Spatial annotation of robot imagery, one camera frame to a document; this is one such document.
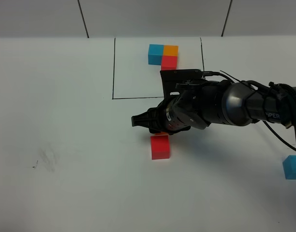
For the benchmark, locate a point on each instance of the blue template cube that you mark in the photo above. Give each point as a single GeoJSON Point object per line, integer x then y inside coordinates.
{"type": "Point", "coordinates": [155, 54]}

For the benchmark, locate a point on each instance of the red template cube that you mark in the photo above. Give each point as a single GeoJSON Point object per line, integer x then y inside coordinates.
{"type": "Point", "coordinates": [169, 63]}

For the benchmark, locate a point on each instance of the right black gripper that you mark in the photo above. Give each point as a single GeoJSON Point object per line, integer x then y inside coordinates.
{"type": "Point", "coordinates": [175, 113]}

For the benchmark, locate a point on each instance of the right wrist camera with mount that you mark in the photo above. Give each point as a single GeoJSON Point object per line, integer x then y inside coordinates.
{"type": "Point", "coordinates": [170, 78]}

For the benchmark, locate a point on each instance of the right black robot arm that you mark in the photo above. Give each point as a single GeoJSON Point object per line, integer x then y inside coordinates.
{"type": "Point", "coordinates": [237, 104]}

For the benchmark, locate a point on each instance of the white template sheet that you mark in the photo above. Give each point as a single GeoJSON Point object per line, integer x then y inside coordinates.
{"type": "Point", "coordinates": [135, 78]}

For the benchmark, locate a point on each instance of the orange template cube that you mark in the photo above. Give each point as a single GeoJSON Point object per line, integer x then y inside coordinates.
{"type": "Point", "coordinates": [170, 50]}

